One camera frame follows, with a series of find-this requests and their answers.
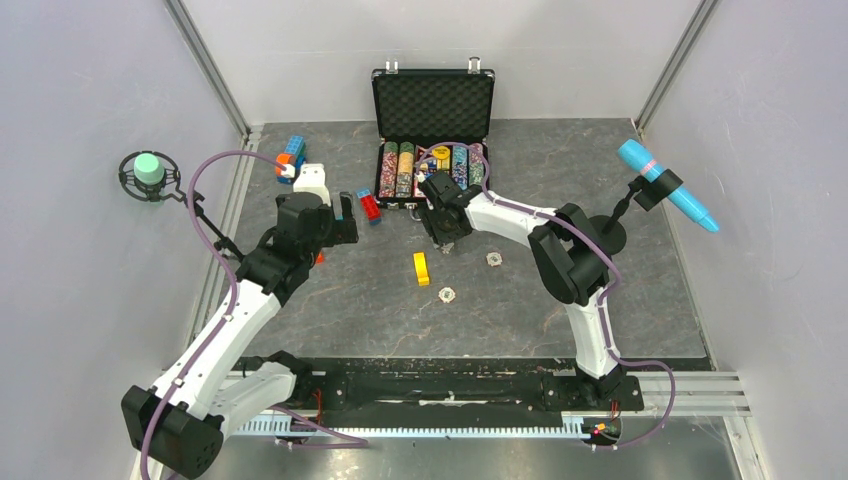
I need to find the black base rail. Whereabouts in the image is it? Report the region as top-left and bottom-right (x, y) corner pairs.
(282, 357), (645, 428)

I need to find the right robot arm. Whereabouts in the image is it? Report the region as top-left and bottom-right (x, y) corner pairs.
(419, 172), (627, 408)

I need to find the black poker chip case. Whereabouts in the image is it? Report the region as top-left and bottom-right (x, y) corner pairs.
(370, 57), (496, 209)

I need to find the blue microphone on stand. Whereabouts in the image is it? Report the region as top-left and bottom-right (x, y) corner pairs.
(590, 140), (720, 255)

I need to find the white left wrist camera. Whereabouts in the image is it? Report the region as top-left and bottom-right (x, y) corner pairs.
(277, 163), (332, 206)

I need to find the yellow dealer button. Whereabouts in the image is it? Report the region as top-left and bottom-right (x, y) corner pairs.
(431, 145), (452, 170)

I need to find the red blue lego block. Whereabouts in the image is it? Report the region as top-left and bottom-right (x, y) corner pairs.
(356, 188), (382, 226)

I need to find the red 100 poker chip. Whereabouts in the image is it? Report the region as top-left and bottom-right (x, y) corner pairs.
(486, 252), (503, 267)

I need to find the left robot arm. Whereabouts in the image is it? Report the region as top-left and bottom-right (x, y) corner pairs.
(120, 192), (358, 479)

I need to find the yellow arch block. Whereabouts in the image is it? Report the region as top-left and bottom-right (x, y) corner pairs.
(413, 252), (430, 286)

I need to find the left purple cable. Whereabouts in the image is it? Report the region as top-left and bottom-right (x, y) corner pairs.
(139, 150), (370, 480)

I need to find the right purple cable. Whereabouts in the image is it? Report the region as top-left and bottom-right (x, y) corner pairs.
(413, 142), (677, 452)

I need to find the purple cable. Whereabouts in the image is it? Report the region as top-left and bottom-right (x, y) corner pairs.
(413, 142), (677, 452)
(139, 150), (370, 480)

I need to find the blue orange toy car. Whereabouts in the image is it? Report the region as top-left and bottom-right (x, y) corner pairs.
(275, 135), (306, 185)

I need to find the green microphone on stand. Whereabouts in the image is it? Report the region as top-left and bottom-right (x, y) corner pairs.
(117, 150), (244, 261)

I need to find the red poker chip near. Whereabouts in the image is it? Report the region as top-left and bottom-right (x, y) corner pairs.
(438, 287), (456, 304)

